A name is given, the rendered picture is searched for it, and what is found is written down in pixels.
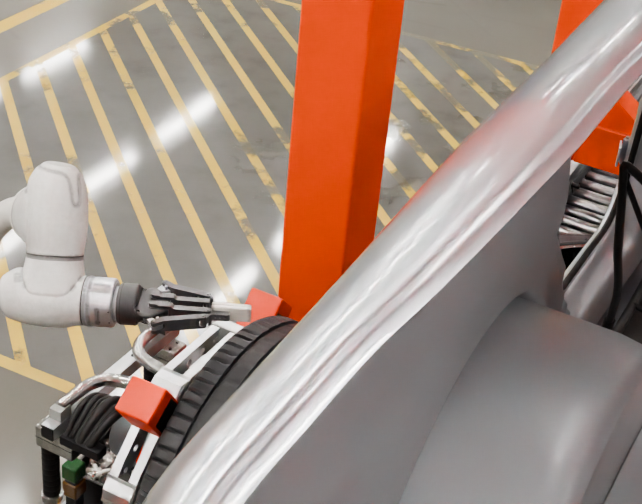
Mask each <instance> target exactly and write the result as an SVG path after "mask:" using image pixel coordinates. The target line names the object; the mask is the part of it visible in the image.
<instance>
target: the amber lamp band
mask: <svg viewBox="0 0 642 504"><path fill-rule="evenodd" d="M62 489H63V494H64V495H65V496H67V497H70V498H72V499H74V500H77V499H78V498H79V497H80V496H81V495H83V494H84V493H85V492H86V479H85V478H83V480H82V481H80V482H79V483H78V484H77V485H76V486H73V485H71V484H69V483H67V482H65V480H64V481H63V482H62Z"/></svg>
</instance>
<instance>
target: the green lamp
mask: <svg viewBox="0 0 642 504"><path fill-rule="evenodd" d="M85 475H86V463H85V462H84V461H82V460H80V459H78V458H76V459H75V460H74V461H72V462H71V461H69V460H67V461H66V462H64V463H63V464H62V478H64V479H66V480H68V481H70V482H72V483H75V484H76V483H77V482H78V481H79V480H80V479H81V478H83V477H84V476H85Z"/></svg>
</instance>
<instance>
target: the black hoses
mask: <svg viewBox="0 0 642 504"><path fill-rule="evenodd" d="M120 398H121V396H117V395H114V396H111V395H108V394H105V393H99V392H93V393H90V394H88V395H87V396H85V397H84V398H83V399H82V400H81V401H80V402H79V404H78V405H77V407H76V408H75V410H74V412H73V414H72V416H71V418H70V420H69V423H68V425H67V428H66V431H65V432H64V433H63V434H62V435H60V444H61V445H63V446H65V447H68V448H70V449H72V450H74V451H76V452H78V453H80V454H82V455H84V456H86V457H88V458H91V459H93V460H95V461H97V462H98V461H99V460H100V459H101V458H103V457H104V456H105V455H106V454H107V447H106V446H105V445H103V444H101V443H99V441H100V440H101V438H102V437H103V436H104V434H105V433H106V432H107V431H108V429H109V428H110V427H111V426H112V425H113V424H114V423H115V422H116V421H117V420H119V419H120V418H121V417H123V416H122V415H121V414H120V413H118V412H117V411H116V410H115V406H116V405H117V403H118V401H119V399H120Z"/></svg>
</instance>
